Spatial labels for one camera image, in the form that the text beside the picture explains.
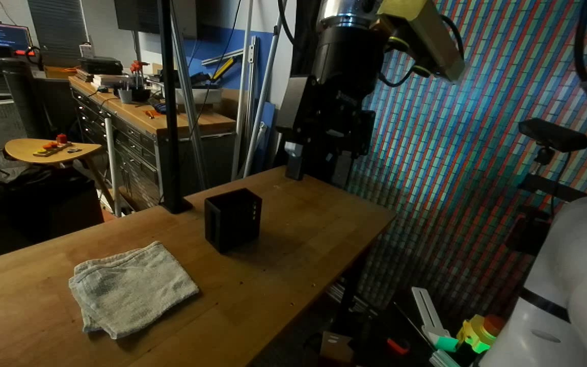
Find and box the black camera on stand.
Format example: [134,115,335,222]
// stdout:
[517,117,587,202]

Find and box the black vertical pole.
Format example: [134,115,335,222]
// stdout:
[156,0,189,213]

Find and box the black mesh box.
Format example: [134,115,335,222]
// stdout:
[204,188,262,253]

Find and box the white towel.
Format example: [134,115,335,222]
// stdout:
[66,241,200,339]

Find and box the round wooden stool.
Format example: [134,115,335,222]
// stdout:
[3,138,100,164]

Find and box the yellow-green wrist camera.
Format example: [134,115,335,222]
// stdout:
[376,0,464,81]

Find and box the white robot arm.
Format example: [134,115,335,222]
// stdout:
[277,10,587,367]

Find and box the wooden top workbench cabinet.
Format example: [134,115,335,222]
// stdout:
[69,76,233,212]

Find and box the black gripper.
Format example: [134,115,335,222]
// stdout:
[274,24,382,188]

